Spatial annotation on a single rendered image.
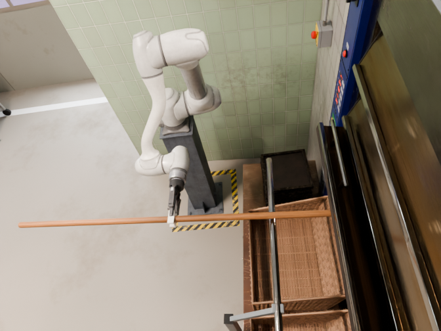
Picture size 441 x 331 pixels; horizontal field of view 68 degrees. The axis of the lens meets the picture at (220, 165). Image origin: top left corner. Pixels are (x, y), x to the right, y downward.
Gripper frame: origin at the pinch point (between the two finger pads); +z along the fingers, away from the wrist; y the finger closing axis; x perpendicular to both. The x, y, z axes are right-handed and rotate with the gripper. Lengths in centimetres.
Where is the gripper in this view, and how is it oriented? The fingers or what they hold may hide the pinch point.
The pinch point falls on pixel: (172, 219)
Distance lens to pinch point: 155.4
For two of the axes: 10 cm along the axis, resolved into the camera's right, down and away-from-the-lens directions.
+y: 1.5, 5.7, 8.0
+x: -9.9, 0.6, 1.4
